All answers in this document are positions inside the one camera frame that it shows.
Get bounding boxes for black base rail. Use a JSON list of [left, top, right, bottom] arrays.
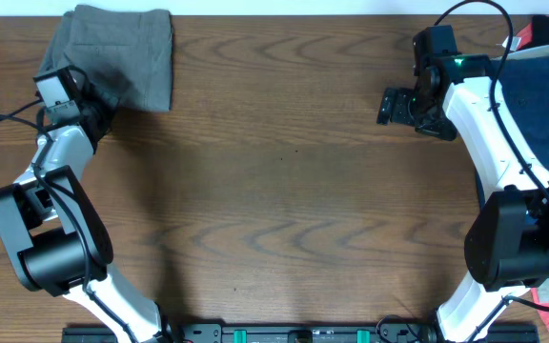
[[61, 320, 540, 343]]

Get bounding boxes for black garment in pile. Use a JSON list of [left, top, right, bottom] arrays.
[[526, 15, 549, 48]]

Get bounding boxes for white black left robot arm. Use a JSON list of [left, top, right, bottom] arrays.
[[0, 90, 173, 342]]

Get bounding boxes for navy blue garment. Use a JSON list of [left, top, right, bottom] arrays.
[[498, 56, 549, 171]]

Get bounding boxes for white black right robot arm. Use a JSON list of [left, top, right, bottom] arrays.
[[376, 51, 549, 342]]

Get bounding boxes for grey shorts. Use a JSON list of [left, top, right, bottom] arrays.
[[37, 5, 173, 112]]

